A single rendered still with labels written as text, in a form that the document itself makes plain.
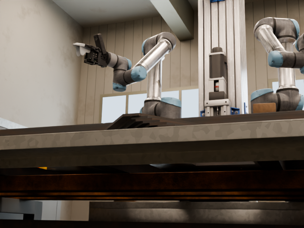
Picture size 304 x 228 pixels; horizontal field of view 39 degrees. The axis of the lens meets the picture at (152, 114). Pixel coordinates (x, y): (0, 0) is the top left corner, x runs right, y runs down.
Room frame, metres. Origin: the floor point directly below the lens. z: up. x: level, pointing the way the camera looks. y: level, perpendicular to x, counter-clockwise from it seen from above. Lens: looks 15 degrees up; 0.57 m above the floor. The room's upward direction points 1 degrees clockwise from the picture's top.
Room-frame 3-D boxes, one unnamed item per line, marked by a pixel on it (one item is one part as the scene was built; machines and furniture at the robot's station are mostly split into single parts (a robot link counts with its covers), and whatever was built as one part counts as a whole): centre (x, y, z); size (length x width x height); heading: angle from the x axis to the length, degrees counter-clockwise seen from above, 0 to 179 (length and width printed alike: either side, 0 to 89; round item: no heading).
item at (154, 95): (2.40, -0.01, 1.41); 0.15 x 0.12 x 0.55; 43
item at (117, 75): (2.21, 0.17, 1.34); 0.11 x 0.08 x 0.11; 43
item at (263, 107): (1.17, -0.32, 0.87); 0.12 x 0.06 x 0.05; 165
